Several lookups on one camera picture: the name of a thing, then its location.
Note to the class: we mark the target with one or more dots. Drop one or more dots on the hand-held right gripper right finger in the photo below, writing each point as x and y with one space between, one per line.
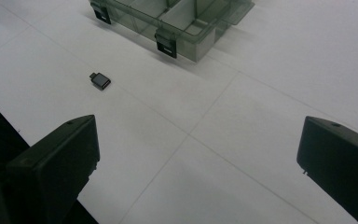
341 161

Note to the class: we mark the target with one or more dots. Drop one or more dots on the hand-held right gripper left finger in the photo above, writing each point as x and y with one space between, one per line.
56 168

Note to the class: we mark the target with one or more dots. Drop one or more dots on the small grey adapter plug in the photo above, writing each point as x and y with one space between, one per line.
101 81

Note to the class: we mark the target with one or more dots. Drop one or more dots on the grey transparent compartment box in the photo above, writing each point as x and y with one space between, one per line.
180 21

